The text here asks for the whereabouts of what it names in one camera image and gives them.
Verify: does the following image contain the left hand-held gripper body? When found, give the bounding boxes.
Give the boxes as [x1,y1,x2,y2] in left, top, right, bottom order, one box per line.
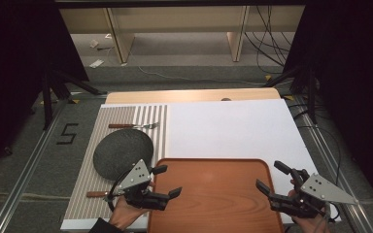
[110,158,171,212]

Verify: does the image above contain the bundle of black cables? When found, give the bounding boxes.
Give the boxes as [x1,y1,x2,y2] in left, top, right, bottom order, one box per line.
[244,4,293,76]

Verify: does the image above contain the fork with wooden handle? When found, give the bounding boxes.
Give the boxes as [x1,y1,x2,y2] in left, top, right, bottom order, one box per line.
[108,121,160,130]

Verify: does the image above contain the knife with wooden handle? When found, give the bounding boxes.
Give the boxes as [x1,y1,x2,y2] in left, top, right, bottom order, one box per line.
[85,189,124,199]

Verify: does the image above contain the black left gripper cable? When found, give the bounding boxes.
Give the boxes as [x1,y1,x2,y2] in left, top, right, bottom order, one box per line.
[107,169,134,214]

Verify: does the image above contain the black floor cable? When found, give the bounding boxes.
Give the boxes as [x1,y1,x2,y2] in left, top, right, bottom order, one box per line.
[288,102,342,187]

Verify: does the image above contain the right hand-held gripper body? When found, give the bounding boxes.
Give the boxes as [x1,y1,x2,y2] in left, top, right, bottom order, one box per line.
[267,168,359,219]

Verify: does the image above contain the dark grey round plate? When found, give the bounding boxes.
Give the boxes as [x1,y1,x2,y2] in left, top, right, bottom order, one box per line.
[92,128,155,182]

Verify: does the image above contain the person's left hand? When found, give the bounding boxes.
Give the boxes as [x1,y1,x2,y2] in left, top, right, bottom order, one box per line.
[108,180,156,232]

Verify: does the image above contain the brown wooden tray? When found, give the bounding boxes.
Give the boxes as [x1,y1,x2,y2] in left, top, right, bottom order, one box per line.
[147,157,285,233]

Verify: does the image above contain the white board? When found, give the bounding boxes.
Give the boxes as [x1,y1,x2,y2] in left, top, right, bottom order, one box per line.
[59,98,342,232]

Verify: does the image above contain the person's right hand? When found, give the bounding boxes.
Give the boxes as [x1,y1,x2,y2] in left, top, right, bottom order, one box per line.
[287,179,332,233]

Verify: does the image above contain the black tripod stand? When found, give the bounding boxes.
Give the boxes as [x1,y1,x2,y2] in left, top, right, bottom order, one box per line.
[262,63,321,126]
[39,65,104,131]

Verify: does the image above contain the striped beige placemat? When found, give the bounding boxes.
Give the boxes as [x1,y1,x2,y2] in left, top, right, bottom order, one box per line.
[63,103,169,221]

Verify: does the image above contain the beige background desk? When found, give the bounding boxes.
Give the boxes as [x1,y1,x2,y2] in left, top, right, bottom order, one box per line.
[58,4,306,65]

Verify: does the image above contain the light wooden table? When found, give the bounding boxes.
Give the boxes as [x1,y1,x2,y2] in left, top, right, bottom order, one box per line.
[104,87,282,105]

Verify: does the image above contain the black curtain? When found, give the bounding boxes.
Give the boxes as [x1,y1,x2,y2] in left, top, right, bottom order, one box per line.
[283,0,373,218]
[0,0,90,178]

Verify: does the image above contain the metal floor rail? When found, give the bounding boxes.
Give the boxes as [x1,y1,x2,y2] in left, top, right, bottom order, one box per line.
[0,91,109,233]
[290,95,373,233]

